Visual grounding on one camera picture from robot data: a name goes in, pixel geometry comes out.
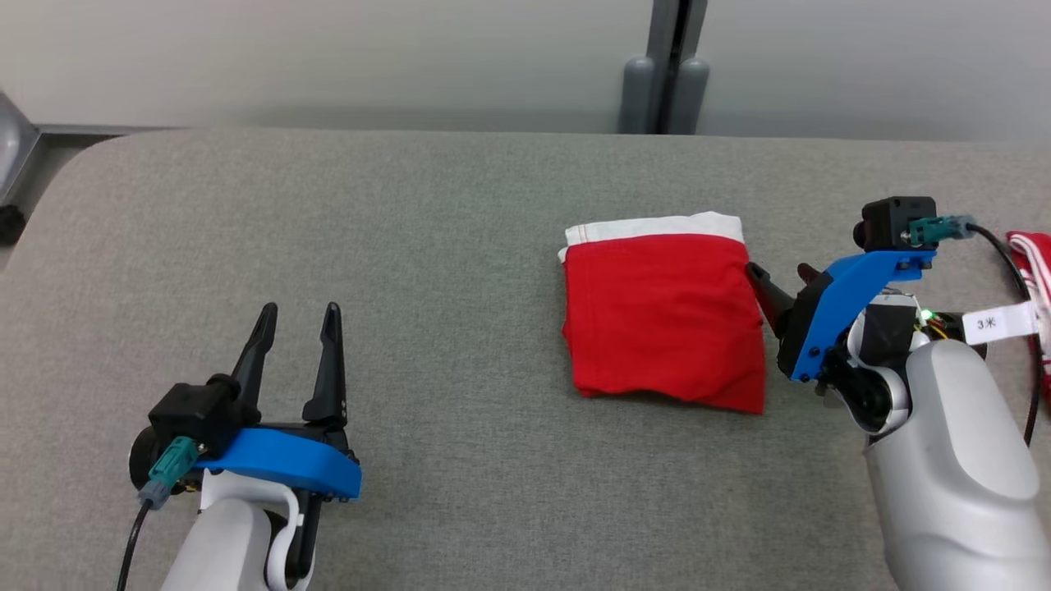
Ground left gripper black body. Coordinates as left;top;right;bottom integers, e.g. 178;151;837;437
243;419;358;459

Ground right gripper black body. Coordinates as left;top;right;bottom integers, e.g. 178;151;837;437
776;274;833;376

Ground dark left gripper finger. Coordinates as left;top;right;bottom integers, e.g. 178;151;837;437
302;301;348;428
230;302;279;404

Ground red Bulls shorts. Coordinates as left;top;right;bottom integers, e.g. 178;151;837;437
558;211;769;415

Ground red Bulls jersey white sleeves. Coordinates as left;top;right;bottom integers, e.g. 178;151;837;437
1006;231;1051;408

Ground left camera cable teal plug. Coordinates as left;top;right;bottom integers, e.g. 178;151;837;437
115;436;200;591

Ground camera cable teal plug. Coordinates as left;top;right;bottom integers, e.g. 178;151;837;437
115;436;200;591
906;214;1045;449

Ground right camera cable teal plug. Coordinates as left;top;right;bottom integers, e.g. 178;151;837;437
906;214;1045;449

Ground white cable label tag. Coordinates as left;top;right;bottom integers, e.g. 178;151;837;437
962;301;1040;346

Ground grey cylindrical post cap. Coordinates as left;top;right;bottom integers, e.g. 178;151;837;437
669;57;711;135
617;55;659;135

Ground grey wall base strip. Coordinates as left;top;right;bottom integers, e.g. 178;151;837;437
36;124;178;137

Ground grey metal partition post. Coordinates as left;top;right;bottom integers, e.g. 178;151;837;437
646;0;709;135

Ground shiny grey metal frame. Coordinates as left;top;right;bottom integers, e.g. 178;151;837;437
0;89;43;207

